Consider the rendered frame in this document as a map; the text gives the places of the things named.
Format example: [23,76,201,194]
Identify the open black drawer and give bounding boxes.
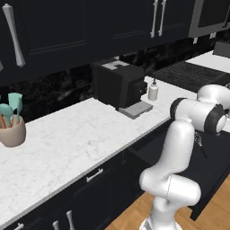
[128,119,230,222]

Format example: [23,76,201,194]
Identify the beige utensil pot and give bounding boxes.
[0,114,27,148]

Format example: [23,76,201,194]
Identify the black coffee machine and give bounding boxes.
[91,58,155,120]

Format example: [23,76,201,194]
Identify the grey microwave oven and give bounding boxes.
[188,0,230,39]

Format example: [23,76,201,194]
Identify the black wall cupboard door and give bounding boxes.
[157,0,196,43]
[84,0,159,62]
[0,0,91,87]

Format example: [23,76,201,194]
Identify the white soap dispenser bottle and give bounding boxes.
[147,77,160,102]

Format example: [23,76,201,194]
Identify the closed black drawer front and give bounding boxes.
[70,155,125,201]

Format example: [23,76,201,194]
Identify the teal spatula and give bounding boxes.
[7,92,23,123]

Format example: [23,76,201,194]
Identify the teal spoon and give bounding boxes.
[0,103,14,128]

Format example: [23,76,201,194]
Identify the black hob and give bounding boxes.
[150,60,230,93]

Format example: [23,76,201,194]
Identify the dark knife block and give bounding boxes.
[212,40,230,58]

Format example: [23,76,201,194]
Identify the black base cupboard door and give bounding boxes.
[64,182,127,230]
[23,209,66,230]

